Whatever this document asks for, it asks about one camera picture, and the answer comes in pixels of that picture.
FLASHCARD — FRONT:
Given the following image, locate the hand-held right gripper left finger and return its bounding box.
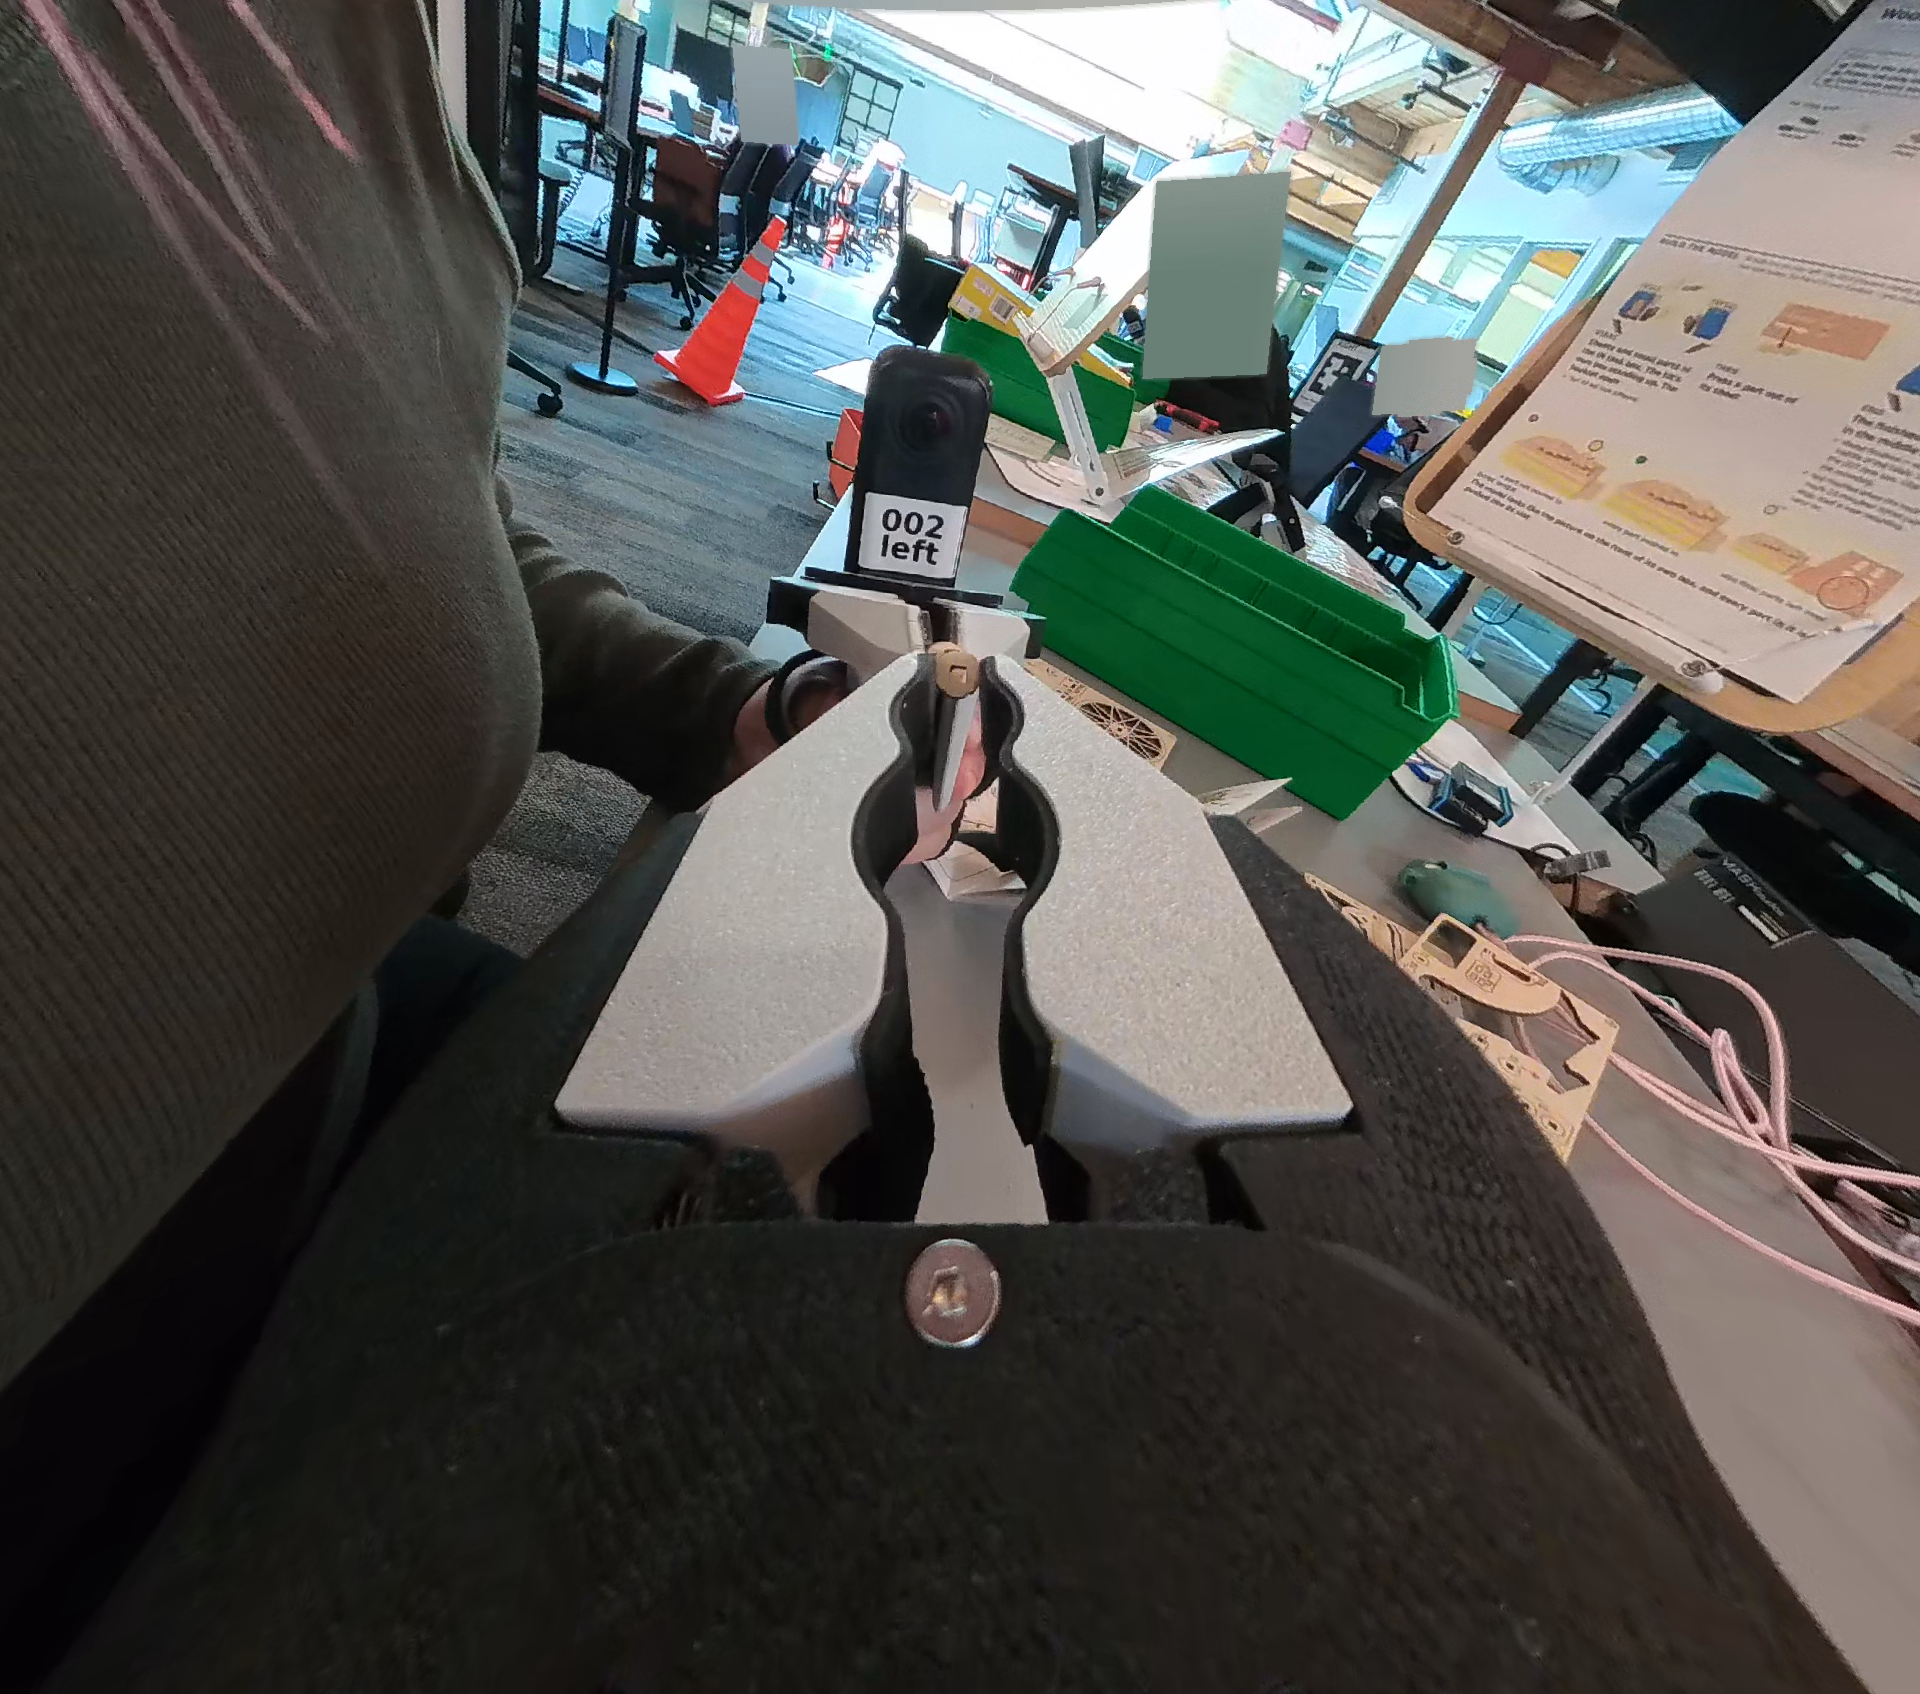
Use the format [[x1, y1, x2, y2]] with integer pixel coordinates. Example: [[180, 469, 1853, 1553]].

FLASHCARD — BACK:
[[556, 653, 940, 1220]]

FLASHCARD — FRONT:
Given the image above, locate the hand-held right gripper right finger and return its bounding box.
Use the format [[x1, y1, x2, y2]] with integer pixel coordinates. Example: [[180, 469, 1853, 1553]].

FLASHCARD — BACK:
[[972, 654, 1358, 1172]]

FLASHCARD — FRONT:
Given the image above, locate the person's left forearm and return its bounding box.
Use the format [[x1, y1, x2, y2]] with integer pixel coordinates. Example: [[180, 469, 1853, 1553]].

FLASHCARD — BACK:
[[502, 524, 784, 816]]

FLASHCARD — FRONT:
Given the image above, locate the laser-cut wooden parts sheet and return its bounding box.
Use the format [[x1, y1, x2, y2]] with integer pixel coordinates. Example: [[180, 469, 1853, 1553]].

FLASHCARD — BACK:
[[1305, 874, 1623, 1163]]

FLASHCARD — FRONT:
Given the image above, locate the person's left hand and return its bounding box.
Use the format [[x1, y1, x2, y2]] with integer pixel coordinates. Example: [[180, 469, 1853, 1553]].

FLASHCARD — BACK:
[[733, 661, 995, 865]]

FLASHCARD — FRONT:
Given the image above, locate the small green plastic bin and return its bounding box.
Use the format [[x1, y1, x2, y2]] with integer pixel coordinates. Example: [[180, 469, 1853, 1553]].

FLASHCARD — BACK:
[[940, 312, 1141, 451]]

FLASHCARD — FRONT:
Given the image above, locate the black office chair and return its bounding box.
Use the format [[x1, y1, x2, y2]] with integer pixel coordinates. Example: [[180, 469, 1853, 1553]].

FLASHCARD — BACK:
[[873, 236, 969, 349]]

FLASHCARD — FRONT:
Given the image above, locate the wooden sheet with wheel cutouts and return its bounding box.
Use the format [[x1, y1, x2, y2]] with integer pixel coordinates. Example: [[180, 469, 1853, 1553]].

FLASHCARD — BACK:
[[1034, 661, 1180, 797]]

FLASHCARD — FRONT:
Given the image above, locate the orange traffic cone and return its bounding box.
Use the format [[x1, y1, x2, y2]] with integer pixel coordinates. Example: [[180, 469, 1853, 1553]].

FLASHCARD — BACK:
[[655, 216, 794, 406]]

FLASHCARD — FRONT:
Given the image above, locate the large green plastic bin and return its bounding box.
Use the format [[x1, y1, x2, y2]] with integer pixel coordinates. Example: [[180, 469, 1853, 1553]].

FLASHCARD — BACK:
[[1012, 484, 1460, 821]]

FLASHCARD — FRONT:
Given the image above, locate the tilted wooden board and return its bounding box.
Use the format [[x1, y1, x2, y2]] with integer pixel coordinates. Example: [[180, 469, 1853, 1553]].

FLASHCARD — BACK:
[[1034, 171, 1163, 376]]

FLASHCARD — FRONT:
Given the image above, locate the group of office chairs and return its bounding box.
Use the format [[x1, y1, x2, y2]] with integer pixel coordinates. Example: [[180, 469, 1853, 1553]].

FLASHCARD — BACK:
[[631, 135, 918, 333]]

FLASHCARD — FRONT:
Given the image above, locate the white paper sheet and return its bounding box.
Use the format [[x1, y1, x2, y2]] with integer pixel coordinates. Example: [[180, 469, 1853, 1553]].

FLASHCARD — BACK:
[[1388, 749, 1578, 856]]

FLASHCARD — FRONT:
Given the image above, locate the black device with tag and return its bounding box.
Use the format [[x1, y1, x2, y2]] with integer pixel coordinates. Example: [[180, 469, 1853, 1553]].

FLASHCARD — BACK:
[[1283, 333, 1386, 511]]

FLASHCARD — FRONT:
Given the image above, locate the black flat case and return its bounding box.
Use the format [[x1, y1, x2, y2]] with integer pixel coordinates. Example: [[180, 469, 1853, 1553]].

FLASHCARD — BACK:
[[1627, 847, 1920, 1172]]

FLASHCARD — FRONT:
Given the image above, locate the wooden display board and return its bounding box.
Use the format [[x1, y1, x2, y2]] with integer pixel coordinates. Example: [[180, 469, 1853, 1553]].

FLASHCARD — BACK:
[[1404, 345, 1920, 736]]

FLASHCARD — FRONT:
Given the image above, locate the printed instruction sheet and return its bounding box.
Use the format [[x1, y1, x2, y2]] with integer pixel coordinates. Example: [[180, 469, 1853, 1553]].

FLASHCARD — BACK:
[[1426, 0, 1920, 707]]

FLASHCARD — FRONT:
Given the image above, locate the black overhead screen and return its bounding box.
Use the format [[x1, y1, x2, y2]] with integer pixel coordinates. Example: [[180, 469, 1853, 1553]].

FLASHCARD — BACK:
[[1620, 0, 1878, 122]]

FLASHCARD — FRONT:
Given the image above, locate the black stanchion post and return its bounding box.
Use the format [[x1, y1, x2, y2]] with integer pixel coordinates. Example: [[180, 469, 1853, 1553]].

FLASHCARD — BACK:
[[567, 0, 643, 395]]

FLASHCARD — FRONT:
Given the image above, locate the pink cable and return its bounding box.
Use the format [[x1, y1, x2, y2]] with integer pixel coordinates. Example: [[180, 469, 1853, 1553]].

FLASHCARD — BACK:
[[1499, 930, 1920, 1329]]

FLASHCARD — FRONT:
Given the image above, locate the silver ventilation duct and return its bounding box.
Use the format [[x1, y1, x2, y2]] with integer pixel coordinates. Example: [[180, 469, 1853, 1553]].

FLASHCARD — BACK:
[[1499, 81, 1743, 203]]

